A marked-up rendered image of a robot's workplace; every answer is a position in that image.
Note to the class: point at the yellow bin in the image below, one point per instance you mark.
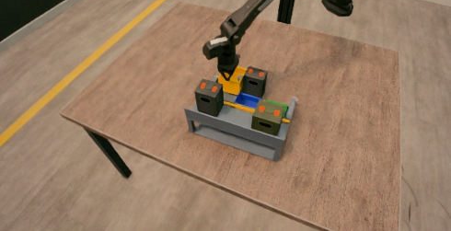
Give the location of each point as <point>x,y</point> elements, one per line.
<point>233,86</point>

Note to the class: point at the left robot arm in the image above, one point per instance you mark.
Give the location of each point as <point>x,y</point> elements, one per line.
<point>243,17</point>

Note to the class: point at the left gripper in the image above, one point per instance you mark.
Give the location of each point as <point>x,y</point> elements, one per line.
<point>230,65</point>

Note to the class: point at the grey shelf rack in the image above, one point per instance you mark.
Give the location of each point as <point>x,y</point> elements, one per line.
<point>232,123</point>

